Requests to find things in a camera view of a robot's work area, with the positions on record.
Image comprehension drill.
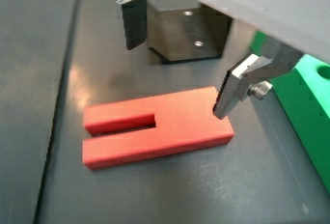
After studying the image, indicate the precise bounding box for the black curved stand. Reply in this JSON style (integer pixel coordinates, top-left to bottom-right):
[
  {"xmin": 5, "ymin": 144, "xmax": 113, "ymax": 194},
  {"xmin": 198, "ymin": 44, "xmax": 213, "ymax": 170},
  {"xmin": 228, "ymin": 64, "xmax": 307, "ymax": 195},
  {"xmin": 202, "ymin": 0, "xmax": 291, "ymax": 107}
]
[{"xmin": 146, "ymin": 4, "xmax": 232, "ymax": 64}]

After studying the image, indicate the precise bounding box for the red double-square block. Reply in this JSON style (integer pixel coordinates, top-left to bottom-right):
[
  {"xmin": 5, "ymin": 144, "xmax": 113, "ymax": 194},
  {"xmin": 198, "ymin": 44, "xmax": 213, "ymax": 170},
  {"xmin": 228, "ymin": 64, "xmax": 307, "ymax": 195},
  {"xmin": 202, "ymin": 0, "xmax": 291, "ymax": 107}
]
[{"xmin": 82, "ymin": 87, "xmax": 235, "ymax": 170}]

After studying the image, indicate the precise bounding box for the green shape-sorter board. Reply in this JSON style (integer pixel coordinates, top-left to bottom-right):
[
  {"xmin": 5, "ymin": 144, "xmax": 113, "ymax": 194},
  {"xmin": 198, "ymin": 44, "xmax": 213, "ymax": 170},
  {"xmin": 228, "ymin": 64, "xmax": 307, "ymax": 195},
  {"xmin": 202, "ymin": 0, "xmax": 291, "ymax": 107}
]
[{"xmin": 249, "ymin": 30, "xmax": 330, "ymax": 194}]

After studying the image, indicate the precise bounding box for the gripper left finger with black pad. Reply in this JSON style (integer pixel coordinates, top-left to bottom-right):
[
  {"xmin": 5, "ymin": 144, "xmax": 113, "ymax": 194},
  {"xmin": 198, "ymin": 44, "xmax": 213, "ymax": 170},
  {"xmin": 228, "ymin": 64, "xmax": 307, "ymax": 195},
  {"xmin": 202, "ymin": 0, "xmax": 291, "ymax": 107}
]
[{"xmin": 116, "ymin": 0, "xmax": 146, "ymax": 50}]

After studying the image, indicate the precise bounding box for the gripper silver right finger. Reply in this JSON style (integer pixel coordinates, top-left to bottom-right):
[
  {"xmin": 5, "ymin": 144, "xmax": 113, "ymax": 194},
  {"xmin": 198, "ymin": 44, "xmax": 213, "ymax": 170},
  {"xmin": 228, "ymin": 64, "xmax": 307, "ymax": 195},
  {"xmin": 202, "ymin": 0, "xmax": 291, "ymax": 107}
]
[{"xmin": 212, "ymin": 37, "xmax": 303, "ymax": 119}]

